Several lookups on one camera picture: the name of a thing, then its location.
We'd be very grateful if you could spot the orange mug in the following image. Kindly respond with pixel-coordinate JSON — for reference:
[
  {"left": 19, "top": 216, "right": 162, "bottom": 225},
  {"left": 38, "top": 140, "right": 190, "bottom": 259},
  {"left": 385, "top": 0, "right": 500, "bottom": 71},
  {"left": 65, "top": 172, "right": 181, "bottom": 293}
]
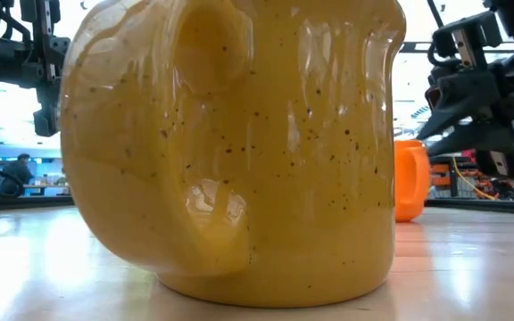
[{"left": 394, "top": 139, "right": 431, "bottom": 223}]

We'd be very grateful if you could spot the black aluminium table frame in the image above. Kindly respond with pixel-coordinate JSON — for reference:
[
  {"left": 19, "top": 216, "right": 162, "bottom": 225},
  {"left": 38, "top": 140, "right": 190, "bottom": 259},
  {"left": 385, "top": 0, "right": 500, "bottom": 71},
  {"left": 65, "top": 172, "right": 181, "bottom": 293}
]
[{"left": 0, "top": 194, "right": 514, "bottom": 216}]

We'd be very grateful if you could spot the person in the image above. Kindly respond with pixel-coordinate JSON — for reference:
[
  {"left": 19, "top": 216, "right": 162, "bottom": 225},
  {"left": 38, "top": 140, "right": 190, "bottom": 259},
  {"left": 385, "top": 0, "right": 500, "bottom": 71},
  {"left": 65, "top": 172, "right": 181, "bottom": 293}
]
[{"left": 0, "top": 152, "right": 36, "bottom": 197}]

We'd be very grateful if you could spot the yellow speckled ceramic mug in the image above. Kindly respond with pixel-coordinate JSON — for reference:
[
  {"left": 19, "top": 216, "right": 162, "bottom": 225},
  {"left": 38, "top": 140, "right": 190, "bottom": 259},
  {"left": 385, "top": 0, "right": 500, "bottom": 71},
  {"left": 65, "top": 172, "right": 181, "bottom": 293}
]
[{"left": 59, "top": 0, "right": 408, "bottom": 309}]

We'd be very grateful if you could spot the rack with orange bins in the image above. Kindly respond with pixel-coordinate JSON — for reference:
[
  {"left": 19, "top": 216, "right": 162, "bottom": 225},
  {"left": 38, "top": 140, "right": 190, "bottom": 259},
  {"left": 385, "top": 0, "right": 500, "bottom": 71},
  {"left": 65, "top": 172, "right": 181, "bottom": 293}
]
[{"left": 428, "top": 153, "right": 508, "bottom": 200}]

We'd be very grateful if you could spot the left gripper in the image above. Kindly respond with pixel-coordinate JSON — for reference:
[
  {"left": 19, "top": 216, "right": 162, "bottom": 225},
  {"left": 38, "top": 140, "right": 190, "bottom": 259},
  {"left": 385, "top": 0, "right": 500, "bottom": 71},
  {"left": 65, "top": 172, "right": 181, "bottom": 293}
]
[{"left": 19, "top": 0, "right": 71, "bottom": 137}]

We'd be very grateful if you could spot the thin yellow cable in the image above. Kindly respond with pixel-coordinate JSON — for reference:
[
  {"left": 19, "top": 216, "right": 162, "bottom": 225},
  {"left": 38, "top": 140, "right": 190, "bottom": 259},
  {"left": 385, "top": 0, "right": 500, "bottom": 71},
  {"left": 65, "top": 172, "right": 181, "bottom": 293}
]
[{"left": 452, "top": 155, "right": 497, "bottom": 202}]

